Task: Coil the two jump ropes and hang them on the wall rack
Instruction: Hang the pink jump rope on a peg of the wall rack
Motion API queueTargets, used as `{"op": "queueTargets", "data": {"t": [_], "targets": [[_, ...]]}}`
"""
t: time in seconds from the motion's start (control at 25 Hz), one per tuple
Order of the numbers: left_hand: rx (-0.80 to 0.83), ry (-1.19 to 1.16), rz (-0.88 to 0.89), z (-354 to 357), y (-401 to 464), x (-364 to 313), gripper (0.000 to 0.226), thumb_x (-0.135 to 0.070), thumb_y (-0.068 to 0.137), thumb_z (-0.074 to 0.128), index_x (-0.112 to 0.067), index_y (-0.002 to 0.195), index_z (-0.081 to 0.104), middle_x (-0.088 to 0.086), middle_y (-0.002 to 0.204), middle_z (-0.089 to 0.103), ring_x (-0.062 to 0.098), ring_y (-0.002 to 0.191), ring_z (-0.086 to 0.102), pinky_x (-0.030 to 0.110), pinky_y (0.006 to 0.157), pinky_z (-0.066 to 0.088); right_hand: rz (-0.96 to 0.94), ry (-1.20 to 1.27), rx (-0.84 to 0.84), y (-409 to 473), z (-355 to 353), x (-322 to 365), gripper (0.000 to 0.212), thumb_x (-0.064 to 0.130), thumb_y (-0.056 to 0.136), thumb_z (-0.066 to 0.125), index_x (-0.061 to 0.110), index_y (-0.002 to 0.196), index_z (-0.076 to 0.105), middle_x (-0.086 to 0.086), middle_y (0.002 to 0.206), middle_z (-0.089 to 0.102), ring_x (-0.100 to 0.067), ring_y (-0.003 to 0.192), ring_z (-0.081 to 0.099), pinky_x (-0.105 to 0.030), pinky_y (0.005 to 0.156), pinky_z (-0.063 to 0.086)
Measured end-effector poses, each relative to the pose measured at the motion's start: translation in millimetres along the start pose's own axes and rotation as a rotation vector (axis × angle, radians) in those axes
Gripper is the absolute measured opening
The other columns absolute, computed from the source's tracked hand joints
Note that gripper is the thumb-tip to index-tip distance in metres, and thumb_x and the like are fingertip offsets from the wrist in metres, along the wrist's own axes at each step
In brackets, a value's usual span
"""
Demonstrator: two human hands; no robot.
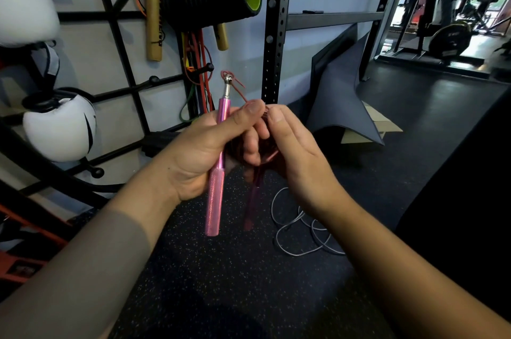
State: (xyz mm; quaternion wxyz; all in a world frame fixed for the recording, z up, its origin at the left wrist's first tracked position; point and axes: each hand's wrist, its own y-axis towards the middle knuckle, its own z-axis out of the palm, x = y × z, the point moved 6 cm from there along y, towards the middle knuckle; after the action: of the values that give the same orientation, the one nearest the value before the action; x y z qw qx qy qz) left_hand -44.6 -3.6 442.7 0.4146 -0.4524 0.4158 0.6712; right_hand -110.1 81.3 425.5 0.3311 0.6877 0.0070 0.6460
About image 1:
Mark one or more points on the black exercise machine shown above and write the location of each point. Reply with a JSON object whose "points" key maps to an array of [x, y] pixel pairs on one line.
{"points": [[449, 41]]}

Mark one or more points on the small white boxing glove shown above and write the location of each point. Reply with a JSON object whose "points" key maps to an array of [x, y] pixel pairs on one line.
{"points": [[56, 131]]}

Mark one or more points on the person's left hand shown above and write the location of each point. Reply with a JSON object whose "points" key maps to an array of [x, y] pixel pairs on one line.
{"points": [[195, 159]]}

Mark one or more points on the person's right hand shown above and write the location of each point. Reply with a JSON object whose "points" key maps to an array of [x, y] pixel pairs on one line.
{"points": [[303, 167]]}

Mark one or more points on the small black flat device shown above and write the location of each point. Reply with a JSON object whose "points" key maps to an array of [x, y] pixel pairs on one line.
{"points": [[313, 12]]}

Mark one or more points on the flat cardboard piece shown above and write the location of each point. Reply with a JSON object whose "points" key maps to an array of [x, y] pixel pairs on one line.
{"points": [[385, 125]]}

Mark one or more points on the long gold stick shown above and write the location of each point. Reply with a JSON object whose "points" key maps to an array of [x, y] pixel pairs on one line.
{"points": [[153, 11]]}

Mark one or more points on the red resistance bands bundle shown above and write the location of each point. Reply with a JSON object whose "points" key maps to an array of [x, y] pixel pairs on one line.
{"points": [[201, 59]]}

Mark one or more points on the person's right forearm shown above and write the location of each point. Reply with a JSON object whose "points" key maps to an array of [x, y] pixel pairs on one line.
{"points": [[407, 279]]}

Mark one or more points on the person's left forearm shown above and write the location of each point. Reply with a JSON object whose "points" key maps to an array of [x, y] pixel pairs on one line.
{"points": [[80, 271]]}

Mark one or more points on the large white boxing glove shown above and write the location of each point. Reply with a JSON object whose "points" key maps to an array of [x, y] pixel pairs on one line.
{"points": [[24, 7]]}

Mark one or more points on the small black foam roller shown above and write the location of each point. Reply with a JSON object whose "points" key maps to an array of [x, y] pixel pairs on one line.
{"points": [[157, 143]]}

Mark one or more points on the short gold stick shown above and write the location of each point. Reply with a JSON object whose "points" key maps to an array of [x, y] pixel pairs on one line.
{"points": [[222, 37]]}

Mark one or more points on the grey folded floor mat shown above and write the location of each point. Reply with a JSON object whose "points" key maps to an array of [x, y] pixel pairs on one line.
{"points": [[339, 103]]}

